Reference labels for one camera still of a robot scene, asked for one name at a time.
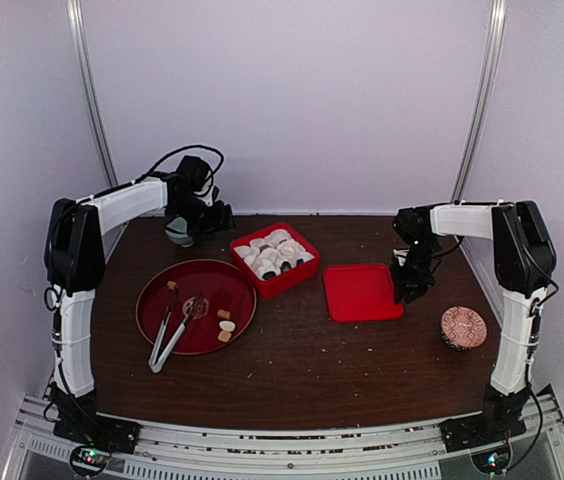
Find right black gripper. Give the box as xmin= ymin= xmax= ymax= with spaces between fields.
xmin=389 ymin=237 xmax=439 ymax=302

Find tan barrel chocolate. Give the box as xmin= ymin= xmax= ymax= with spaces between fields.
xmin=217 ymin=310 xmax=231 ymax=320

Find white oval chocolate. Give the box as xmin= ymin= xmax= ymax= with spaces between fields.
xmin=219 ymin=320 xmax=236 ymax=333
xmin=278 ymin=240 xmax=297 ymax=257

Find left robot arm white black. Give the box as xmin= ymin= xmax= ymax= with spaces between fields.
xmin=44 ymin=147 xmax=233 ymax=444

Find red square tin box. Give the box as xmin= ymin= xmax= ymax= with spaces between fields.
xmin=230 ymin=222 xmax=320 ymax=299

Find round red tray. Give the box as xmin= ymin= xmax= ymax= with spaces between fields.
xmin=136 ymin=259 xmax=257 ymax=356

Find red tin lid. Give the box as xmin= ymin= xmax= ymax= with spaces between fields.
xmin=323 ymin=264 xmax=404 ymax=323

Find pale green ceramic bowl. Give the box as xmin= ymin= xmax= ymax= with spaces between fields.
xmin=165 ymin=217 xmax=195 ymax=248

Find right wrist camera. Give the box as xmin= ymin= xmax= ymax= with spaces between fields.
xmin=392 ymin=248 xmax=410 ymax=268

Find tan block chocolate lower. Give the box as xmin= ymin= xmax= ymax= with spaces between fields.
xmin=218 ymin=331 xmax=231 ymax=342

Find aluminium front rail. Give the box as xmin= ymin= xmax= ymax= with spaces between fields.
xmin=11 ymin=384 xmax=564 ymax=480

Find red patterned small dish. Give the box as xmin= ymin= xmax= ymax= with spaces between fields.
xmin=440 ymin=306 xmax=488 ymax=351

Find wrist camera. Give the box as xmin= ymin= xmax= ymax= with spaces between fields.
xmin=392 ymin=248 xmax=410 ymax=268
xmin=196 ymin=184 xmax=220 ymax=207

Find silver serving tongs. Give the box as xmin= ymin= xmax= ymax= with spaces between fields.
xmin=148 ymin=291 xmax=205 ymax=374

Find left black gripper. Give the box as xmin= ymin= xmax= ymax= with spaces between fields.
xmin=170 ymin=194 xmax=239 ymax=241

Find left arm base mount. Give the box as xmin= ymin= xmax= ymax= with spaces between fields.
xmin=53 ymin=416 xmax=141 ymax=478

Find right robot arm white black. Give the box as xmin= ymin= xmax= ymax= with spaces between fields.
xmin=390 ymin=201 xmax=558 ymax=442

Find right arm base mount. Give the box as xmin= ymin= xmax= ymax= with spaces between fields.
xmin=439 ymin=414 xmax=527 ymax=476

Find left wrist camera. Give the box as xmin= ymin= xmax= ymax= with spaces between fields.
xmin=196 ymin=184 xmax=220 ymax=207

